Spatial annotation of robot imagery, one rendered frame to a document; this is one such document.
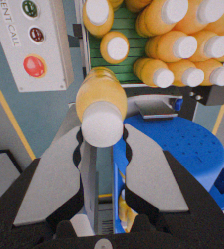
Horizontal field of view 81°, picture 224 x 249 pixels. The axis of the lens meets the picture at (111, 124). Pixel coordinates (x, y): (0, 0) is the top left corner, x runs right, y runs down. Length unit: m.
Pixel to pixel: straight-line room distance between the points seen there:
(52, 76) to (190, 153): 0.34
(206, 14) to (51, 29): 0.28
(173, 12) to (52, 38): 0.22
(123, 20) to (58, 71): 0.28
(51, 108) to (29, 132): 0.45
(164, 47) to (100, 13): 0.16
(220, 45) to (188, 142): 0.22
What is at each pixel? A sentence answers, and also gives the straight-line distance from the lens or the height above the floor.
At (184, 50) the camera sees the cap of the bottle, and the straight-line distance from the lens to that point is 0.34.
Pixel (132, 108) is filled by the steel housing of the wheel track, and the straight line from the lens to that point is 0.51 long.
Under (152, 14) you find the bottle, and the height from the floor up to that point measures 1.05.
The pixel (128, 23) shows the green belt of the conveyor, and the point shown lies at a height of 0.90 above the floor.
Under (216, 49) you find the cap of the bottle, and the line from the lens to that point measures 0.37.
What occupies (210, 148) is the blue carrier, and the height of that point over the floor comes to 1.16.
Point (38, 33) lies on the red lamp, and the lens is 0.29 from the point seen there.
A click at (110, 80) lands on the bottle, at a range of 0.17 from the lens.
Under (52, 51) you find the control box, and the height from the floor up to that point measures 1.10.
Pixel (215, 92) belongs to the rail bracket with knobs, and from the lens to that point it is 0.53.
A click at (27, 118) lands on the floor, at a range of 1.78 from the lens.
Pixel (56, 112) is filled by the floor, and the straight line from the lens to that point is 1.61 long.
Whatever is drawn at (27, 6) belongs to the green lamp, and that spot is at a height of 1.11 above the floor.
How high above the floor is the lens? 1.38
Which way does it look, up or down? 59 degrees down
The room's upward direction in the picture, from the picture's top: 172 degrees clockwise
